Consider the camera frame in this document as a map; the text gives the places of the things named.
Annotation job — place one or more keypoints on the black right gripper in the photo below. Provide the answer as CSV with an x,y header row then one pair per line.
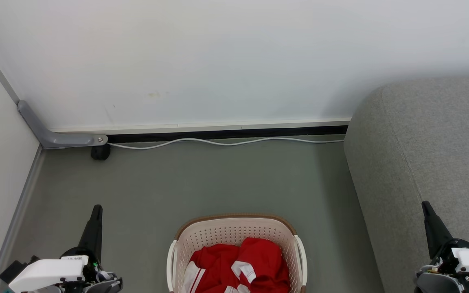
x,y
446,256

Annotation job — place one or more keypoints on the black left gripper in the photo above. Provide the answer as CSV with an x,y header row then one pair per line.
x,y
92,260

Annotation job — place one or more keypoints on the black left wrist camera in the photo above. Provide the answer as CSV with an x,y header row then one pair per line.
x,y
14,272

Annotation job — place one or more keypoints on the beige perforated laundry basket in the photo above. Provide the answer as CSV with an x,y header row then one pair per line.
x,y
226,232

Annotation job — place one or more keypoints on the grey partition foot bracket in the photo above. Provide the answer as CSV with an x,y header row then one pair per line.
x,y
55,139

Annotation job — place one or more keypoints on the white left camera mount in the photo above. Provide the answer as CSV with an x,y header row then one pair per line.
x,y
47,272

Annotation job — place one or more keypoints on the red and white garment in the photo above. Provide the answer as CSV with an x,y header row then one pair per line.
x,y
259,260

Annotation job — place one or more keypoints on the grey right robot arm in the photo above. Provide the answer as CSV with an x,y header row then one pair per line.
x,y
438,283

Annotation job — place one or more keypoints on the grey fabric sofa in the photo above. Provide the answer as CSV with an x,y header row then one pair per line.
x,y
430,162

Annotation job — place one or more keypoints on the black caster wheel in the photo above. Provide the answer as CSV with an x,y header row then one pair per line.
x,y
100,152

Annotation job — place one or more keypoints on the black baseboard strip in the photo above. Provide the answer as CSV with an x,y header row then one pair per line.
x,y
226,133

